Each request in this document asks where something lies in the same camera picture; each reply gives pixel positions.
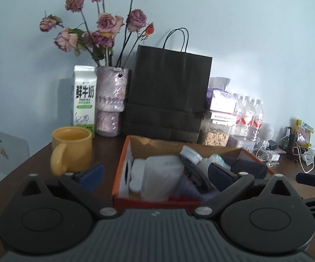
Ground translucent plastic container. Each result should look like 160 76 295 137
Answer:
128 155 184 202

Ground white wired earphones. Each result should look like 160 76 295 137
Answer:
253 148 279 168

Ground purple tissue pack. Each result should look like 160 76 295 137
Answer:
206 77 237 114

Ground orange cardboard box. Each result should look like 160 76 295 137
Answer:
112 135 262 212

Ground lavender knitted cloth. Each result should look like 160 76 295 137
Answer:
169 174 220 202

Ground white flat box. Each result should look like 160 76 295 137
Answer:
206 111 237 125

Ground clear jar of seeds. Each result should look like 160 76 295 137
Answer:
198 119 231 147

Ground iridescent bundle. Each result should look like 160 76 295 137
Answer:
197 154 231 174

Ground white decorated tin box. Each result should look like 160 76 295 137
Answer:
226 135 255 152

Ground black paper bag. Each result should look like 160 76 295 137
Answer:
123 27 212 143

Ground white card with print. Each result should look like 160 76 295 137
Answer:
0 131 29 181

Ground dried pink rose bouquet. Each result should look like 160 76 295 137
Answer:
39 0 154 67

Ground white green milk carton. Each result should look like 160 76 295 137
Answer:
72 65 97 137

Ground colourful snack bag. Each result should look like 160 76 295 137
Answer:
295 119 314 148

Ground white round jar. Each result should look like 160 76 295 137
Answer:
179 145 203 165

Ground pack of water bottles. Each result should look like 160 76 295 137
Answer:
233 96 264 141

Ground yellow ceramic mug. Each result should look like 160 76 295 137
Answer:
50 126 92 176

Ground dark navy zip pouch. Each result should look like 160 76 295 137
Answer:
223 157 268 179

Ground white power adapter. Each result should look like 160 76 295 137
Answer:
267 151 280 162

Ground dark green bottle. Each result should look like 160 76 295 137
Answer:
282 127 297 154

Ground black power adapter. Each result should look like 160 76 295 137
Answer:
268 140 278 150

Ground purple wrapped vase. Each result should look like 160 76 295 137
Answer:
95 66 130 137

